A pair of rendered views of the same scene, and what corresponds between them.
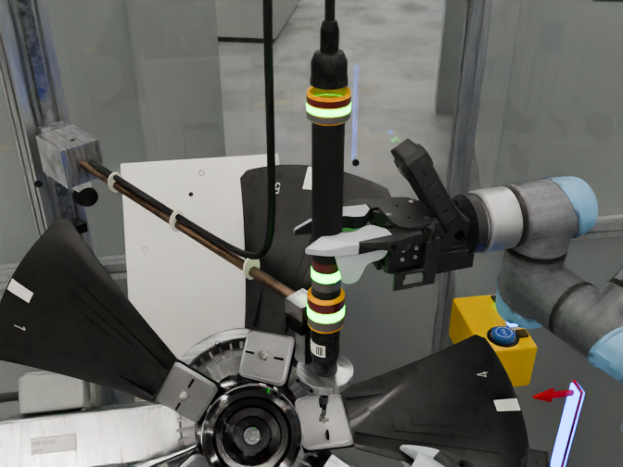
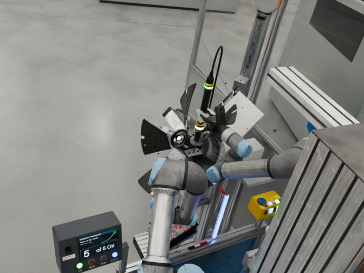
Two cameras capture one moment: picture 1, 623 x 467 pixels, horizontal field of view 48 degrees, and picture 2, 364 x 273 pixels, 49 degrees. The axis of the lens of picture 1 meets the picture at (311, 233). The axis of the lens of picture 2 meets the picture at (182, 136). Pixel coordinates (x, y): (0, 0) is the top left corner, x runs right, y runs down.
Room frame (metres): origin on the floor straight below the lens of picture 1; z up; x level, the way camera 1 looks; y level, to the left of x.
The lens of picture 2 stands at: (-0.15, -1.55, 2.56)
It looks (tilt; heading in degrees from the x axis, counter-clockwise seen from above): 37 degrees down; 65
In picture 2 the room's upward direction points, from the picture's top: 11 degrees clockwise
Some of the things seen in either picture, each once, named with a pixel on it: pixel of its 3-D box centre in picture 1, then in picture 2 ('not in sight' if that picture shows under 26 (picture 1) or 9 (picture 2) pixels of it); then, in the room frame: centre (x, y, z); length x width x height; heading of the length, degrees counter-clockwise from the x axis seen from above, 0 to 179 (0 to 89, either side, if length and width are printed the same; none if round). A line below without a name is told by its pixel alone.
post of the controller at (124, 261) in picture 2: not in sight; (123, 258); (0.18, -0.45, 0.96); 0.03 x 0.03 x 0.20; 9
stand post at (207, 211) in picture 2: not in sight; (210, 197); (0.96, 0.17, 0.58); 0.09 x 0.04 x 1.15; 99
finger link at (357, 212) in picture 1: (332, 235); (208, 115); (0.68, -0.02, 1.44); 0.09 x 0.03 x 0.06; 100
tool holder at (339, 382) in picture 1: (319, 341); (198, 134); (0.66, -0.01, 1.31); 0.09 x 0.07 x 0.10; 44
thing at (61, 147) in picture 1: (69, 155); (240, 83); (1.10, 0.42, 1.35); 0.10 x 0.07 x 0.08; 44
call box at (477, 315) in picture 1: (489, 343); (265, 206); (1.00, -0.33, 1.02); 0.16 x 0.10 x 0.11; 9
